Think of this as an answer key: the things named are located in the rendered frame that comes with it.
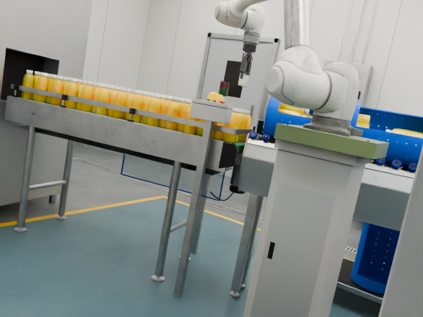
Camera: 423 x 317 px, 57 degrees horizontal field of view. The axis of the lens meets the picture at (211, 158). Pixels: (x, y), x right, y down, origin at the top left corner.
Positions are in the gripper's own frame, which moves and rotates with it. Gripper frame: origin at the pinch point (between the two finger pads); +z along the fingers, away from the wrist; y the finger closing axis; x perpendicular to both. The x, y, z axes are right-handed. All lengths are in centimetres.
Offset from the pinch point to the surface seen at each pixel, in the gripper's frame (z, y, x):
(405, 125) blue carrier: 8, 21, -89
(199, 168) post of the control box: 51, -21, 8
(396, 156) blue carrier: 25, -1, -86
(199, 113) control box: 22.0, -24.3, 13.2
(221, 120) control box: 23.2, -24.3, 0.2
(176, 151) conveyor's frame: 46, -13, 27
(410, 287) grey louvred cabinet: 25, -193, -67
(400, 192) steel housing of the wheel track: 42, -4, -91
